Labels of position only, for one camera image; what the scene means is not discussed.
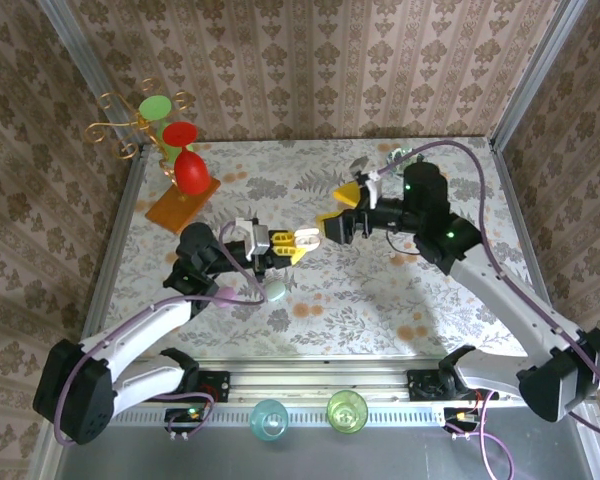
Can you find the mint green earbuds charging case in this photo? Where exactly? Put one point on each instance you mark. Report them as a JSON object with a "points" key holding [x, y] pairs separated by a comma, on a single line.
{"points": [[275, 290]]}

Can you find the pink earbuds charging case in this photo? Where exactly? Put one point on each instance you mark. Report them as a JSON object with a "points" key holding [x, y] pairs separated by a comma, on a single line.
{"points": [[226, 298]]}

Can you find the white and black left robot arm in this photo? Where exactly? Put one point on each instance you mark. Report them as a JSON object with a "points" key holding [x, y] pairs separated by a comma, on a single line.
{"points": [[145, 325]]}

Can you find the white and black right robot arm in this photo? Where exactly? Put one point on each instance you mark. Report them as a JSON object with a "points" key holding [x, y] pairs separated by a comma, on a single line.
{"points": [[505, 300]]}

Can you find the small patterned bowl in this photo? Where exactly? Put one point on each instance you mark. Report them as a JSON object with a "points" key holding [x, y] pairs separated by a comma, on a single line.
{"points": [[396, 152]]}

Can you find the red plastic wine glass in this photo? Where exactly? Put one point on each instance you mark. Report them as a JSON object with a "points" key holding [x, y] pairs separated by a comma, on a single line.
{"points": [[190, 172]]}

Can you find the green plastic wine glass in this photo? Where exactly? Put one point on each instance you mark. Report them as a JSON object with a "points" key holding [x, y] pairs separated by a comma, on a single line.
{"points": [[155, 108]]}

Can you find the small black circuit board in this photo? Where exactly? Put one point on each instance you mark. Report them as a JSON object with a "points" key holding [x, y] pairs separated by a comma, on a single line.
{"points": [[185, 414], [460, 416]]}

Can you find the perforated metal strip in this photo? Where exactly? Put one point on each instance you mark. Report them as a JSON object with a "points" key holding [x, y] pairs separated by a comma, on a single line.
{"points": [[307, 416]]}

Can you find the teal transparent cup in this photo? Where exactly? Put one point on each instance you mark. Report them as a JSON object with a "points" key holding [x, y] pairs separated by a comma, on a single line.
{"points": [[269, 420]]}

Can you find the green transparent cup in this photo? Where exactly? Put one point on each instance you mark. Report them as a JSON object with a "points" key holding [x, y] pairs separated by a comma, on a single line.
{"points": [[347, 411]]}

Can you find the aluminium table edge rail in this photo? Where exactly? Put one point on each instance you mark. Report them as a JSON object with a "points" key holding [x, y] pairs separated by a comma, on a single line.
{"points": [[514, 200], [115, 235]]}

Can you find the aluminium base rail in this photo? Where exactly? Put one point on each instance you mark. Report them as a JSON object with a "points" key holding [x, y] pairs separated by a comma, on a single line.
{"points": [[320, 382]]}

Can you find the aluminium frame post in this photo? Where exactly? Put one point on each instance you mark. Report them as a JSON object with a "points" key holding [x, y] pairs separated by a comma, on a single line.
{"points": [[540, 60], [82, 55]]}

